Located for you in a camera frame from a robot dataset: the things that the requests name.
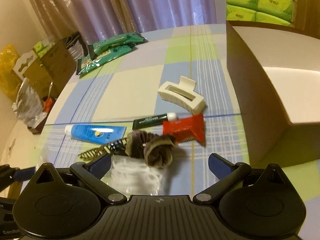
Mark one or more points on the red snack packet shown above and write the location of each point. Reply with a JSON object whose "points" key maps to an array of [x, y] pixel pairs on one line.
{"points": [[186, 129]]}

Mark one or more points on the dark green ointment tube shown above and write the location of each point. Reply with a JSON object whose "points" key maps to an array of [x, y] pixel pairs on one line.
{"points": [[151, 121]]}

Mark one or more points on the cream hair claw clip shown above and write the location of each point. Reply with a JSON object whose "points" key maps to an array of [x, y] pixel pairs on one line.
{"points": [[183, 94]]}

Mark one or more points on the upper green wipes pack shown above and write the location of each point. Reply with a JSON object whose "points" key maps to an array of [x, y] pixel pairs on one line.
{"points": [[99, 47]]}

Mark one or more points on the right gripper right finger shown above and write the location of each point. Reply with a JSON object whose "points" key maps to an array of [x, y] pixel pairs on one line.
{"points": [[228, 174]]}

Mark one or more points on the green tissue pack stack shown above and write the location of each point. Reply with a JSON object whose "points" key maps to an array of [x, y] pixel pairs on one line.
{"points": [[281, 12]]}

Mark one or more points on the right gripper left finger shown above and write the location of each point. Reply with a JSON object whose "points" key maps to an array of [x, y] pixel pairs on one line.
{"points": [[90, 175]]}

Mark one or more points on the brown cardboard storage box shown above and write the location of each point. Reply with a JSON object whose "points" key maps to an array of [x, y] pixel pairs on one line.
{"points": [[270, 92]]}

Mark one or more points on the blue hand cream tube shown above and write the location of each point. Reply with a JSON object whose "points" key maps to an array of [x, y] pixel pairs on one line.
{"points": [[96, 134]]}

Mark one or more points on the crumpled silver plastic bag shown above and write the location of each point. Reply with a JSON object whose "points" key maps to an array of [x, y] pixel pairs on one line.
{"points": [[29, 107]]}

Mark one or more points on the purple curtain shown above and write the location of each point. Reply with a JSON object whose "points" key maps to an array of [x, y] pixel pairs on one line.
{"points": [[97, 20]]}

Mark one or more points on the clear floss pick box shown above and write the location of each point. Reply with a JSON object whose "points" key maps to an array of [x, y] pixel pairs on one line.
{"points": [[132, 176]]}

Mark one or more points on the tortoiseshell hair claw clip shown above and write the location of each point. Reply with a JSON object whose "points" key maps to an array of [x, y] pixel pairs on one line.
{"points": [[116, 147]]}

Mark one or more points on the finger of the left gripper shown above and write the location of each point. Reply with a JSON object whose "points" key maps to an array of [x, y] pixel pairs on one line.
{"points": [[21, 175]]}

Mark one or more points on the checkered tablecloth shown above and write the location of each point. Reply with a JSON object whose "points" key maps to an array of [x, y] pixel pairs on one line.
{"points": [[127, 88]]}

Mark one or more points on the yellow plastic bag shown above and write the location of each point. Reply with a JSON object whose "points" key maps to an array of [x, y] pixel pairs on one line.
{"points": [[9, 80]]}

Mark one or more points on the brown fabric scrunchie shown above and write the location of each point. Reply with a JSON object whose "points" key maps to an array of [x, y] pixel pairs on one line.
{"points": [[156, 150]]}

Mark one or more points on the brown cardboard boxes pile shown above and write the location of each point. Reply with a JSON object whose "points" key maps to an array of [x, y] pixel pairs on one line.
{"points": [[49, 70]]}

